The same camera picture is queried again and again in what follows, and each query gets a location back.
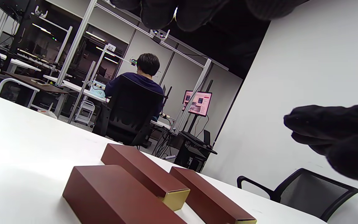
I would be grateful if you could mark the brown side table top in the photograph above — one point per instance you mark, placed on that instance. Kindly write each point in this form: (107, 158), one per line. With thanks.
(32, 81)

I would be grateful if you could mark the person's left hand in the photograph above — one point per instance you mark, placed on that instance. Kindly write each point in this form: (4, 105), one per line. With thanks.
(197, 12)

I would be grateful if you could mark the small white trolley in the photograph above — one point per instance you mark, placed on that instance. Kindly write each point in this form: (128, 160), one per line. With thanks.
(85, 112)

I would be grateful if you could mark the white partition board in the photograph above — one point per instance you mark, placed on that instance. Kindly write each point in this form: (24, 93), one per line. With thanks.
(290, 62)

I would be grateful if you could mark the white plastic bag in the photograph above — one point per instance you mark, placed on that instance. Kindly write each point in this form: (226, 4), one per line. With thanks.
(48, 113)

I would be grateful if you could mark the person's right hand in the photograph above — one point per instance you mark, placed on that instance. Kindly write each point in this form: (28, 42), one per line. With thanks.
(346, 140)

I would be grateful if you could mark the monitor with pink screen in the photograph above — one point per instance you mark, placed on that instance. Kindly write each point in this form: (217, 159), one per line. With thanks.
(199, 102)

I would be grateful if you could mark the black armchair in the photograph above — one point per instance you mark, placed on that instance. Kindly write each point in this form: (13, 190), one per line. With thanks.
(312, 189)

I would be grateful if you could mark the black mesh office chair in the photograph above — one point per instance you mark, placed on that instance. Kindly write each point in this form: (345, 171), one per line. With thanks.
(129, 124)

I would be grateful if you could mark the brown sliding storage box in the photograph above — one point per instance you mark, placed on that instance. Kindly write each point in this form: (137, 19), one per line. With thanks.
(141, 168)
(110, 196)
(206, 196)

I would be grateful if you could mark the black computer cart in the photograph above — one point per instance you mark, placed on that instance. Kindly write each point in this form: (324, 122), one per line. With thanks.
(194, 149)

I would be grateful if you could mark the silver aluminium post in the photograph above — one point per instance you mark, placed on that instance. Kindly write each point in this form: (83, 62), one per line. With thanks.
(76, 40)
(194, 93)

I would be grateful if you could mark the white smartphone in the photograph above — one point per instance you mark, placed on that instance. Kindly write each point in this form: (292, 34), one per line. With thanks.
(40, 82)

